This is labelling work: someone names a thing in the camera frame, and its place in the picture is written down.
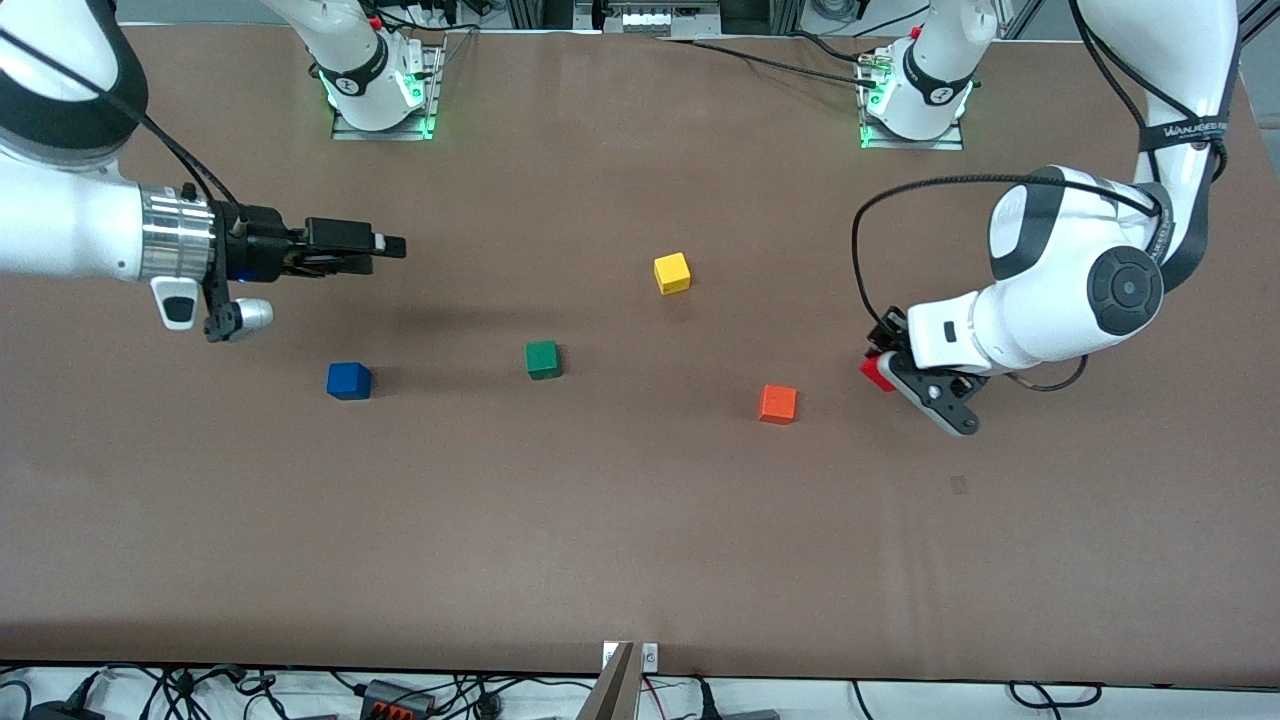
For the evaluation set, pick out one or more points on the aluminium frame structure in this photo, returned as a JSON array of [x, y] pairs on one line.
[[1262, 12]]

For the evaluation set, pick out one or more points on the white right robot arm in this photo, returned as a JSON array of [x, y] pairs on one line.
[[60, 220]]

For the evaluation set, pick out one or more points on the blue cube block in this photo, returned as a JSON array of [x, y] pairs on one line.
[[348, 381]]

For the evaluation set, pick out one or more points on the grey metal camera post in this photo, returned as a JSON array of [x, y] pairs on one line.
[[612, 690]]

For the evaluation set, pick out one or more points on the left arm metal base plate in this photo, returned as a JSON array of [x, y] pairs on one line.
[[950, 143]]

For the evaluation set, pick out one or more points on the black power adapter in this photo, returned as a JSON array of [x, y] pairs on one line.
[[60, 710]]

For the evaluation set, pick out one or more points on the green cube block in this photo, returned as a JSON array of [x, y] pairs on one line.
[[542, 359]]

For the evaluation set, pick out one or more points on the red cube block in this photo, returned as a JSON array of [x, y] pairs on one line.
[[877, 374]]

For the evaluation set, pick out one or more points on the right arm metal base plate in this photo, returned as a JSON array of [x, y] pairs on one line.
[[432, 95]]

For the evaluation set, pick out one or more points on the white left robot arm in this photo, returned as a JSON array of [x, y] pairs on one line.
[[1050, 300]]

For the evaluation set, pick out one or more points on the black box orange connectors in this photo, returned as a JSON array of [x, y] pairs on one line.
[[397, 698]]

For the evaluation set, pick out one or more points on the white metal bracket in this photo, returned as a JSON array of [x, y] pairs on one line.
[[650, 656]]

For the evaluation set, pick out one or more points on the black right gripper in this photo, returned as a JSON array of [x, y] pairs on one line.
[[262, 246]]

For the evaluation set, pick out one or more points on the yellow cube block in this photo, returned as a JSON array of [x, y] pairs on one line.
[[672, 273]]

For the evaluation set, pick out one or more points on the orange cube block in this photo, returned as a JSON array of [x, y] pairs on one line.
[[777, 403]]

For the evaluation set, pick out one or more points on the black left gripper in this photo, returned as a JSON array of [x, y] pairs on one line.
[[884, 338]]

